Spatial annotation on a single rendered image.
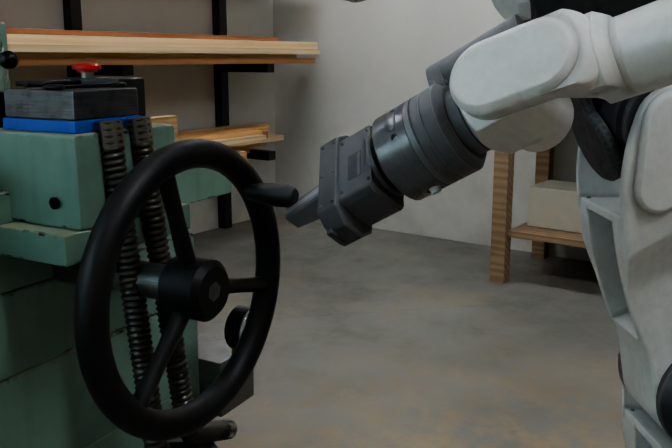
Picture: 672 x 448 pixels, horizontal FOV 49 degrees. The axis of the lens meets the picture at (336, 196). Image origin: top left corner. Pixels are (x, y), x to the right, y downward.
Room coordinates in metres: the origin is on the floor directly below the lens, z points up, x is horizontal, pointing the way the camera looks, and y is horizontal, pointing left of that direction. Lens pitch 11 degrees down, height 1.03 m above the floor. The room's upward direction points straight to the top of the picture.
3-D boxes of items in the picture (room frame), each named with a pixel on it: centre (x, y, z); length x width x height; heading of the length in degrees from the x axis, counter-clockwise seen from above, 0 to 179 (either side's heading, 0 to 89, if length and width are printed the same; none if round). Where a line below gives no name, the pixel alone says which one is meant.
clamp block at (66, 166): (0.77, 0.27, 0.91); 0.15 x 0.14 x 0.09; 152
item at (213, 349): (1.02, 0.19, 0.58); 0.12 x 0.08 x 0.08; 62
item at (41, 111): (0.77, 0.26, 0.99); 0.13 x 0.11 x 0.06; 152
